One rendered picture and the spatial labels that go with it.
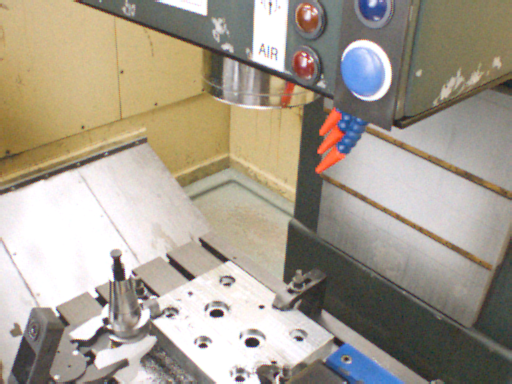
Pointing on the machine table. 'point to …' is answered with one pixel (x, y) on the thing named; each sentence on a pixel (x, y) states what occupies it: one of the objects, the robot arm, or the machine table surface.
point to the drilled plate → (182, 347)
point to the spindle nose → (248, 85)
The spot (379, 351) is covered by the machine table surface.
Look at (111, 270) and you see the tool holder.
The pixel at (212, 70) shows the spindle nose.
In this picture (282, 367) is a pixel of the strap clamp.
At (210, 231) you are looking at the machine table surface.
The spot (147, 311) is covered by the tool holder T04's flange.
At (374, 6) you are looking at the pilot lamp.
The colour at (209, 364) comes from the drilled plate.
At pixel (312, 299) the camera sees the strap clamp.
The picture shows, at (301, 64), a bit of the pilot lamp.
